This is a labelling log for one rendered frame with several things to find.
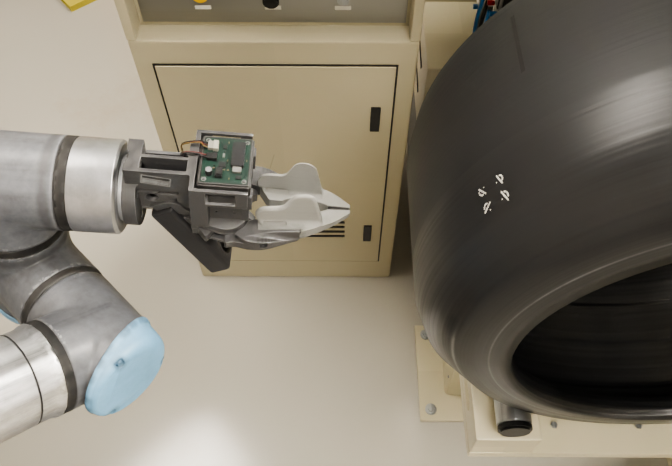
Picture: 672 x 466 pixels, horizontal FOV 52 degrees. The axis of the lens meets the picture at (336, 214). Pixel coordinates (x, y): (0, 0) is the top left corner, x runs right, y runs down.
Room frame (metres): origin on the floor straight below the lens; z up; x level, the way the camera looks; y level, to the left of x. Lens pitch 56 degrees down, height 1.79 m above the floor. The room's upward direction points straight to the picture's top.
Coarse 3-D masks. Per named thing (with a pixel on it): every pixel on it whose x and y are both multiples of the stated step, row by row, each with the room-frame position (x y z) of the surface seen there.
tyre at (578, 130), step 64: (512, 0) 0.53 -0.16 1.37; (576, 0) 0.47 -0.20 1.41; (640, 0) 0.44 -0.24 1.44; (448, 64) 0.52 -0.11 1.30; (512, 64) 0.44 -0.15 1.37; (576, 64) 0.41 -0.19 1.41; (640, 64) 0.38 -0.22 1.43; (448, 128) 0.44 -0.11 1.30; (512, 128) 0.38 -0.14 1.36; (576, 128) 0.35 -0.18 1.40; (640, 128) 0.33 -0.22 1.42; (448, 192) 0.37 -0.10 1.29; (576, 192) 0.30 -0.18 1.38; (640, 192) 0.29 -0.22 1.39; (448, 256) 0.32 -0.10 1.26; (512, 256) 0.29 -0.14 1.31; (576, 256) 0.27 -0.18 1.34; (640, 256) 0.27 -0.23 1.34; (448, 320) 0.29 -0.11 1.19; (512, 320) 0.27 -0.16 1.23; (576, 320) 0.42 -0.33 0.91; (640, 320) 0.42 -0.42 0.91; (512, 384) 0.26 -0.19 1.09; (576, 384) 0.33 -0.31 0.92; (640, 384) 0.33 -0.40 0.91
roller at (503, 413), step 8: (496, 408) 0.30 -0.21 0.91; (504, 408) 0.30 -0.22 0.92; (512, 408) 0.29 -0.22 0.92; (496, 416) 0.29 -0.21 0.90; (504, 416) 0.29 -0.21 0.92; (512, 416) 0.28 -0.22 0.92; (520, 416) 0.28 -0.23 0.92; (528, 416) 0.29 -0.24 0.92; (496, 424) 0.28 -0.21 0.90; (504, 424) 0.28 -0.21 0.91; (512, 424) 0.27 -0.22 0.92; (520, 424) 0.27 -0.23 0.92; (528, 424) 0.28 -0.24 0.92; (504, 432) 0.27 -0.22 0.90; (512, 432) 0.27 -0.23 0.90; (520, 432) 0.27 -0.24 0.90; (528, 432) 0.27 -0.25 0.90
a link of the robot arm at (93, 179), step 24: (96, 144) 0.41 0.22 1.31; (120, 144) 0.41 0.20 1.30; (72, 168) 0.38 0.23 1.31; (96, 168) 0.38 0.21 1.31; (120, 168) 0.39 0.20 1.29; (72, 192) 0.36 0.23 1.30; (96, 192) 0.36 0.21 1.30; (120, 192) 0.37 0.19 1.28; (72, 216) 0.35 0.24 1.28; (96, 216) 0.35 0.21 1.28; (120, 216) 0.36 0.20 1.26
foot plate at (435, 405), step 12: (420, 336) 0.81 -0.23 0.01; (420, 348) 0.77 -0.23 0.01; (432, 348) 0.77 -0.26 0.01; (420, 360) 0.73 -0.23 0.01; (432, 360) 0.73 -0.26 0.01; (420, 372) 0.70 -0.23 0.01; (432, 372) 0.70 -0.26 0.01; (420, 384) 0.67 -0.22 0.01; (432, 384) 0.67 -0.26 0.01; (420, 396) 0.63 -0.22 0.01; (432, 396) 0.63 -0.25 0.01; (444, 396) 0.63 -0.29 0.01; (456, 396) 0.63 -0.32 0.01; (420, 408) 0.60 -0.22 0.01; (432, 408) 0.60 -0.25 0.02; (444, 408) 0.60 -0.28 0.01; (456, 408) 0.60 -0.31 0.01; (420, 420) 0.57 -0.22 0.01; (432, 420) 0.57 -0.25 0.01; (444, 420) 0.57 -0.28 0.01; (456, 420) 0.57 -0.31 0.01
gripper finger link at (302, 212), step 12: (288, 204) 0.37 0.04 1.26; (300, 204) 0.37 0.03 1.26; (312, 204) 0.37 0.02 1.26; (264, 216) 0.37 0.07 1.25; (276, 216) 0.37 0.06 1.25; (288, 216) 0.37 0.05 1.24; (300, 216) 0.37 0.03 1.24; (312, 216) 0.37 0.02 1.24; (324, 216) 0.38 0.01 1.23; (336, 216) 0.38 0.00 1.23; (264, 228) 0.36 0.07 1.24; (276, 228) 0.36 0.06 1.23; (288, 228) 0.36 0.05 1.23; (300, 228) 0.37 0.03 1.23; (312, 228) 0.37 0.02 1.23; (324, 228) 0.37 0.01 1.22
